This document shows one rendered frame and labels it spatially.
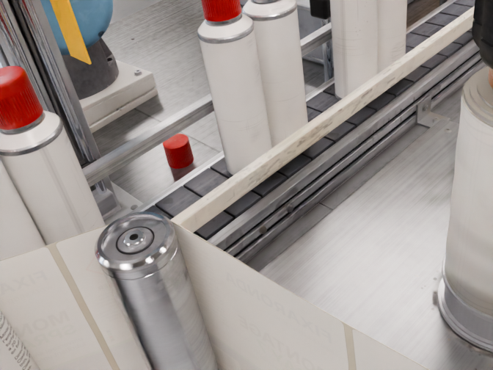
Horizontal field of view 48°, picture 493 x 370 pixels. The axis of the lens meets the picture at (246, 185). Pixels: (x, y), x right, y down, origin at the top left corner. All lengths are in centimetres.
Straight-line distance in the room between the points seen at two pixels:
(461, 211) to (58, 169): 28
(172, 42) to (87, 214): 64
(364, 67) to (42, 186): 39
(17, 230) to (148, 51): 66
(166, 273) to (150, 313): 2
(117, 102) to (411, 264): 52
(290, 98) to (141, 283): 35
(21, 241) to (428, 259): 32
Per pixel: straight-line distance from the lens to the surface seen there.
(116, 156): 52
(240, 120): 53
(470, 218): 36
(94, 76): 84
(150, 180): 70
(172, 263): 26
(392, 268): 48
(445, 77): 78
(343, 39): 65
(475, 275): 39
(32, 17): 50
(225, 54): 50
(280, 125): 58
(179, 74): 93
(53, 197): 44
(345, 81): 67
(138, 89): 86
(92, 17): 68
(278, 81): 55
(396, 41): 70
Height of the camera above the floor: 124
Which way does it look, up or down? 38 degrees down
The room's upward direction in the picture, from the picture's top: 11 degrees counter-clockwise
